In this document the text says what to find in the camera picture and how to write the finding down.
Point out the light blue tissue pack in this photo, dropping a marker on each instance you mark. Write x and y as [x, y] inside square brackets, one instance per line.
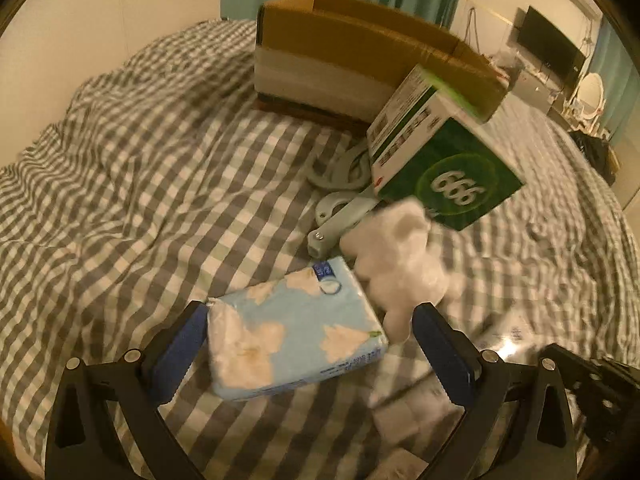
[314, 324]

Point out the grey plastic clip tool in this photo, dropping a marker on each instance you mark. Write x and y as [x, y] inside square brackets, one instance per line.
[336, 214]

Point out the white oval vanity mirror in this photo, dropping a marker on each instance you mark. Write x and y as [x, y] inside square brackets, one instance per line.
[588, 100]

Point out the grey plastic hangers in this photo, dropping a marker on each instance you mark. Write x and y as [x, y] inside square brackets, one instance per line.
[351, 172]

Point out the white plush toy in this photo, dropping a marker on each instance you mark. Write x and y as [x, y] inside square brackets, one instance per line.
[391, 257]

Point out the black wall television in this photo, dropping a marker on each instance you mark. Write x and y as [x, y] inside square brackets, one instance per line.
[551, 47]

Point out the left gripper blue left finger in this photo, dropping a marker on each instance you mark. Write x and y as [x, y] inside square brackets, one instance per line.
[82, 440]

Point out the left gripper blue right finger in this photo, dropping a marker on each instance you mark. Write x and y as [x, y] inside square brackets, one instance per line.
[539, 442]

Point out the grey white checkered bedspread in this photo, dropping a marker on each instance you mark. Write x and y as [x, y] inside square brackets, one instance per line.
[164, 183]

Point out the brown cardboard box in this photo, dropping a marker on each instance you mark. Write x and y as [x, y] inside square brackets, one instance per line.
[348, 57]

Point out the green 999 medicine box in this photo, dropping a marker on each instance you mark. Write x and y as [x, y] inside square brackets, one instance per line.
[427, 143]

